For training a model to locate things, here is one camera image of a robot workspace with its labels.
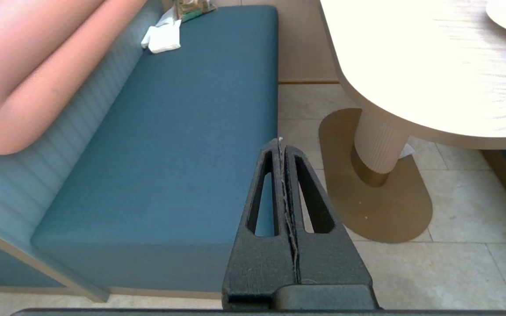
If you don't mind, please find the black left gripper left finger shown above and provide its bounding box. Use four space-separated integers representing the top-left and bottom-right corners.
222 138 298 305

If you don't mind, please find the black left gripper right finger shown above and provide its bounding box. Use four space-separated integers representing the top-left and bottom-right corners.
284 146 372 286

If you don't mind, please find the white napkin pack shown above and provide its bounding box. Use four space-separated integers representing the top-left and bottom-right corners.
141 9 182 54

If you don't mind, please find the brown green snack bag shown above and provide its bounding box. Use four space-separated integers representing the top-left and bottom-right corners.
174 0 217 22

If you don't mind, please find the pink cylindrical backrest bolster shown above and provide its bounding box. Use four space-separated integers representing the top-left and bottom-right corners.
0 0 148 155

